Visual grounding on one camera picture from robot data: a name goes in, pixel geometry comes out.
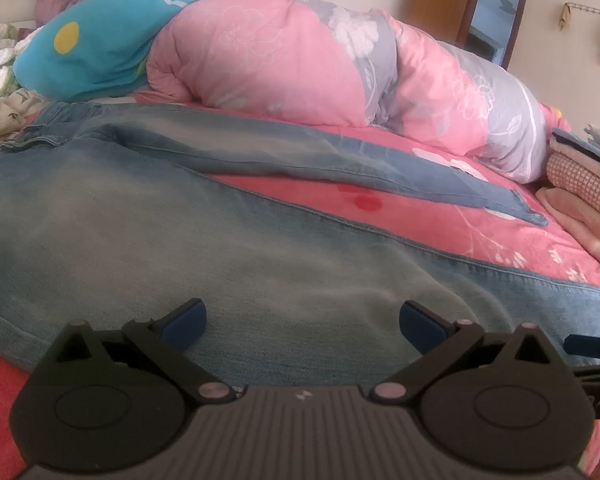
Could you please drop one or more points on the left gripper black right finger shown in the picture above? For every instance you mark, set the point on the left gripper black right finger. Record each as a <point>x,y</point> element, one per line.
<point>501,402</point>

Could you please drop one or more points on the beige garment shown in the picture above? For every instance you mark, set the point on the beige garment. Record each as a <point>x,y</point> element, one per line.
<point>16,109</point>

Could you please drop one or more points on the red floral bed blanket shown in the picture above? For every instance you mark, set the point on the red floral bed blanket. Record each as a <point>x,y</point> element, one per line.
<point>430,219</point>

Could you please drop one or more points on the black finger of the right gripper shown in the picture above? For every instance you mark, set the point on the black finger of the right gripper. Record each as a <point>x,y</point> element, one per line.
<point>580,345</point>

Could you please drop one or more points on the stack of folded pink clothes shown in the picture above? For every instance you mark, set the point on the stack of folded pink clothes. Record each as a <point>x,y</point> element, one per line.
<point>572,195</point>

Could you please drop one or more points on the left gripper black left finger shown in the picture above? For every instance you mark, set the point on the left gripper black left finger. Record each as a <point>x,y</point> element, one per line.
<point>107,400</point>

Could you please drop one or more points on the pink floral duvet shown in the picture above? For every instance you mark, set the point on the pink floral duvet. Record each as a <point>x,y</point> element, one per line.
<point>314,63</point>

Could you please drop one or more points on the blue denim jeans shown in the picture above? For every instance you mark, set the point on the blue denim jeans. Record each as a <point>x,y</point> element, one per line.
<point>230,239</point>

